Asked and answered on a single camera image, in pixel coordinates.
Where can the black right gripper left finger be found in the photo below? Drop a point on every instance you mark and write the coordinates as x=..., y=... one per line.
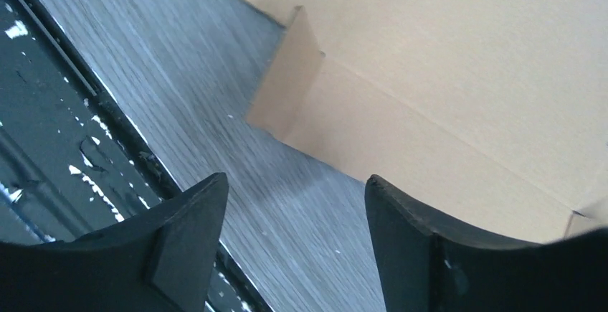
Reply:
x=158, y=260

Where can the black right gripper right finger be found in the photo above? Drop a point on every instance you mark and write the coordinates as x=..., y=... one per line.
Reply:
x=428, y=260

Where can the brown cardboard box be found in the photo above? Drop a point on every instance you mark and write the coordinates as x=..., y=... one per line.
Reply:
x=492, y=111

